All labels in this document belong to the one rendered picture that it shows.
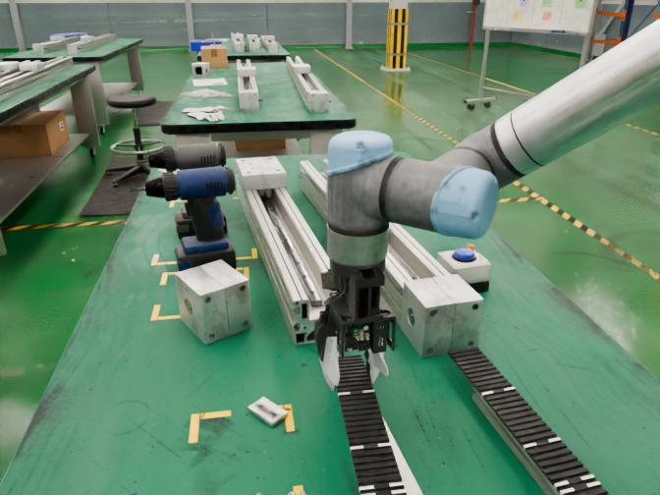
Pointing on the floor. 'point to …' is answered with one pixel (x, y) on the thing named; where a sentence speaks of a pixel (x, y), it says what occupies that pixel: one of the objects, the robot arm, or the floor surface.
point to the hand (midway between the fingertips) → (351, 375)
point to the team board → (581, 15)
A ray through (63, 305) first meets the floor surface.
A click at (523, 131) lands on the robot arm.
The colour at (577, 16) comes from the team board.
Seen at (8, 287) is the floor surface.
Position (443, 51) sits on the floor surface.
